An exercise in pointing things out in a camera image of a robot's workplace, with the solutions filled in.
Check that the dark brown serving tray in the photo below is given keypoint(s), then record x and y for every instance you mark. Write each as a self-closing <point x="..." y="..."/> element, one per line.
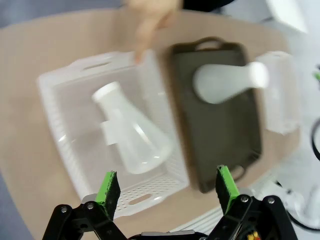
<point x="225" y="130"/>

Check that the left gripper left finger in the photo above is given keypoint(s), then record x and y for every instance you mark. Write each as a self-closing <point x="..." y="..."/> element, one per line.
<point x="106" y="192"/>

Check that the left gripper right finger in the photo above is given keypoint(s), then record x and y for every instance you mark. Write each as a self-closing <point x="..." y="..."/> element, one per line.
<point x="227" y="190"/>

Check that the white perforated plastic basket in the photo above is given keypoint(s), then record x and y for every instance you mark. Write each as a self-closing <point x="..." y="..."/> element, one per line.
<point x="75" y="100"/>
<point x="280" y="100"/>

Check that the person right hand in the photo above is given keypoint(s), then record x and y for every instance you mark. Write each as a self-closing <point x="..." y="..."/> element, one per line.
<point x="152" y="20"/>

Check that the translucent flask with paper label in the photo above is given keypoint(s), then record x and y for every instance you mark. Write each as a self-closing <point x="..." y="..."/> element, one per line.
<point x="135" y="130"/>

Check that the translucent white conical flask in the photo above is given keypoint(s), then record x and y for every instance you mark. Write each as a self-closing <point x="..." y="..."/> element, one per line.
<point x="220" y="82"/>

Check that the person torso black t-shirt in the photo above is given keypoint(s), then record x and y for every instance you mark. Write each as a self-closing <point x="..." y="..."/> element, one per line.
<point x="207" y="3"/>

